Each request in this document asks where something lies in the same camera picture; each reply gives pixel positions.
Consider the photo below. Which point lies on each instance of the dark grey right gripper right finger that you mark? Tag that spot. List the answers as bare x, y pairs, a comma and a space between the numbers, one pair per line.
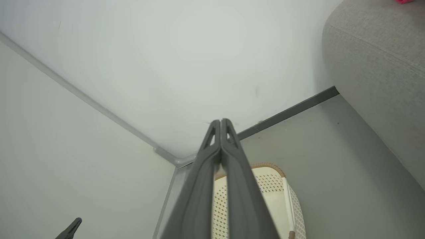
245, 205

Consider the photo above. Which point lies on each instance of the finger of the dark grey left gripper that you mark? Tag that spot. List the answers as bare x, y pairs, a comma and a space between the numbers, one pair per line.
71, 229

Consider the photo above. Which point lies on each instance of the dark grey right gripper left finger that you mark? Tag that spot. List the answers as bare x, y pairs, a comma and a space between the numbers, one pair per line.
196, 199

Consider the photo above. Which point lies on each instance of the red fleece garment white patch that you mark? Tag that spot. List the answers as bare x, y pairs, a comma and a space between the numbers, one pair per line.
405, 1

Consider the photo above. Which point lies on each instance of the cream perforated laundry basket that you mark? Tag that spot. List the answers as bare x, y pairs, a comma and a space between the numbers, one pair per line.
272, 189

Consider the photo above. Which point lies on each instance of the grey fabric sofa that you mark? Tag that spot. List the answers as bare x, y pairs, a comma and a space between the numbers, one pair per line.
382, 83

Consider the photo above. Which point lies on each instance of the dark grey wall baseboard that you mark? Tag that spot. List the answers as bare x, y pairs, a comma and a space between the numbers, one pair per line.
292, 109

